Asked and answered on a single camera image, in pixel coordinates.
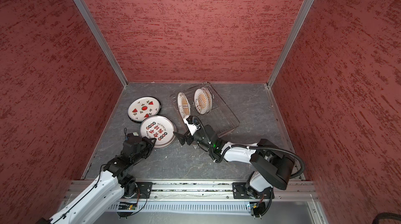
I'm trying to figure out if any aluminium right corner post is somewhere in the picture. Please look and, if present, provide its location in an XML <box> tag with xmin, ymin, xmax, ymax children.
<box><xmin>267</xmin><ymin>0</ymin><xmax>315</xmax><ymax>89</ymax></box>

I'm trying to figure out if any watermelon pattern white plate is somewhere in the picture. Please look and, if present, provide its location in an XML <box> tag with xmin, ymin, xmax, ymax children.
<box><xmin>127</xmin><ymin>97</ymin><xmax>161</xmax><ymax>123</ymax></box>

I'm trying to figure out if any green rim fruit plate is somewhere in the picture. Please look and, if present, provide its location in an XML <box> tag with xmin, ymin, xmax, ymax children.
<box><xmin>154</xmin><ymin>120</ymin><xmax>176</xmax><ymax>149</ymax></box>
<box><xmin>140</xmin><ymin>115</ymin><xmax>176</xmax><ymax>149</ymax></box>

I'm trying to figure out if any right circuit board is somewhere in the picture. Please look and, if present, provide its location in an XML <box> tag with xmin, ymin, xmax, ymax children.
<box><xmin>248</xmin><ymin>202</ymin><xmax>267</xmax><ymax>218</ymax></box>

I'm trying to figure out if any circuit board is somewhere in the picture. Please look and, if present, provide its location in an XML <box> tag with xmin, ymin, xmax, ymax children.
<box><xmin>248</xmin><ymin>202</ymin><xmax>267</xmax><ymax>218</ymax></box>
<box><xmin>118</xmin><ymin>202</ymin><xmax>138</xmax><ymax>210</ymax></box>

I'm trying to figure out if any brown lettered rim plate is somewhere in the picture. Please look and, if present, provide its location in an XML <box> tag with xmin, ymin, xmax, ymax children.
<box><xmin>177</xmin><ymin>92</ymin><xmax>191</xmax><ymax>119</ymax></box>

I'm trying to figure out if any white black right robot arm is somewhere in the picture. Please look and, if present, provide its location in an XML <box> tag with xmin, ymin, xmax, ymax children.
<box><xmin>174</xmin><ymin>125</ymin><xmax>295</xmax><ymax>199</ymax></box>

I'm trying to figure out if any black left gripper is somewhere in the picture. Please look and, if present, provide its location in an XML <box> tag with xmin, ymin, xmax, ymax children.
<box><xmin>132</xmin><ymin>136</ymin><xmax>157</xmax><ymax>164</ymax></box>

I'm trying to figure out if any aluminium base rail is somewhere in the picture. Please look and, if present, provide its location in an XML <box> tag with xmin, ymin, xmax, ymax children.
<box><xmin>62</xmin><ymin>178</ymin><xmax>330</xmax><ymax>224</ymax></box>

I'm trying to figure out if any left circuit board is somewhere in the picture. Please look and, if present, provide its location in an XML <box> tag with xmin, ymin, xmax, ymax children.
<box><xmin>118</xmin><ymin>202</ymin><xmax>138</xmax><ymax>210</ymax></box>

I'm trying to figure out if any orange sunburst plate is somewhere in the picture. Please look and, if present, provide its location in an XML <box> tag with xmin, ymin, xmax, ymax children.
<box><xmin>201</xmin><ymin>87</ymin><xmax>213</xmax><ymax>113</ymax></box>
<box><xmin>194</xmin><ymin>88</ymin><xmax>209</xmax><ymax>115</ymax></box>

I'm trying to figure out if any aluminium left corner post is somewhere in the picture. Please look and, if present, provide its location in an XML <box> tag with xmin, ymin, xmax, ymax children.
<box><xmin>73</xmin><ymin>0</ymin><xmax>129</xmax><ymax>89</ymax></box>

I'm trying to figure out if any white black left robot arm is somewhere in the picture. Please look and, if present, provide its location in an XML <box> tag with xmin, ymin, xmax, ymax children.
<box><xmin>37</xmin><ymin>134</ymin><xmax>157</xmax><ymax>224</ymax></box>

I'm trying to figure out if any brown striped rim plate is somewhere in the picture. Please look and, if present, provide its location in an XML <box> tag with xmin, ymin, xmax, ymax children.
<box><xmin>127</xmin><ymin>96</ymin><xmax>163</xmax><ymax>124</ymax></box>

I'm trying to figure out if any aluminium corner post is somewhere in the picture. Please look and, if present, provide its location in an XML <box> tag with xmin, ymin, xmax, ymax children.
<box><xmin>267</xmin><ymin>0</ymin><xmax>315</xmax><ymax>89</ymax></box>
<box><xmin>73</xmin><ymin>0</ymin><xmax>129</xmax><ymax>89</ymax></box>

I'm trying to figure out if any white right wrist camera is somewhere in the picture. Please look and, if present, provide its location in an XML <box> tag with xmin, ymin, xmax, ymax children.
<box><xmin>183</xmin><ymin>115</ymin><xmax>201</xmax><ymax>136</ymax></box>

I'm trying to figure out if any black corrugated cable conduit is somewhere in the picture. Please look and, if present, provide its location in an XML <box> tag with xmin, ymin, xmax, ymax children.
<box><xmin>192</xmin><ymin>115</ymin><xmax>306</xmax><ymax>179</ymax></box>

